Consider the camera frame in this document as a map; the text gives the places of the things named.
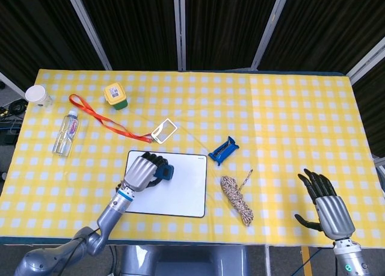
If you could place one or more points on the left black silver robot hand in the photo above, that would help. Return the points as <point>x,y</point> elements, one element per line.
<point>139,173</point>

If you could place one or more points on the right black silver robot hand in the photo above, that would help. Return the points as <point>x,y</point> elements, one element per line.
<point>335,217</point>

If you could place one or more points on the blue board eraser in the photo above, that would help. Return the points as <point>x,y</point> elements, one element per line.
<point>167,172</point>

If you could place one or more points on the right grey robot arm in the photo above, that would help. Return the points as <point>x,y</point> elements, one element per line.
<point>352,258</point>

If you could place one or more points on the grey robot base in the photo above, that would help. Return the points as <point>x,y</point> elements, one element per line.
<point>186,261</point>

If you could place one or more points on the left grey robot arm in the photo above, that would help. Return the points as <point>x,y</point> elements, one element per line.
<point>112,211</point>

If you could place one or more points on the white whiteboard with black rim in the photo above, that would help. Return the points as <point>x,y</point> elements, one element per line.
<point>186,191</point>

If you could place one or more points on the white clear badge holder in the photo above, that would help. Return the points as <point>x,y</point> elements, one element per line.
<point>164,131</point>

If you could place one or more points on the yellow floor tape strip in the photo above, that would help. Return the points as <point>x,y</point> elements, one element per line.
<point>306,261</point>

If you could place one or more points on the green container with yellow lid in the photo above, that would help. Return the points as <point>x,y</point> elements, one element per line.
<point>115,94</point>

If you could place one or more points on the clear plastic water bottle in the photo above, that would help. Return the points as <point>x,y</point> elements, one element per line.
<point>66,131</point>

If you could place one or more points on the blue clip tool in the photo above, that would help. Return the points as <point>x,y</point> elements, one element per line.
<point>224,151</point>

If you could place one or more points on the yellow white checkered tablecloth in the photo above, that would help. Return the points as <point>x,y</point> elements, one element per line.
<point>285,122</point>

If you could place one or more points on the grey partition frame post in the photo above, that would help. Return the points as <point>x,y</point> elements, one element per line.
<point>87,26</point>
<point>270,26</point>
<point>10,85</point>
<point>180,26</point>
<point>365,64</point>

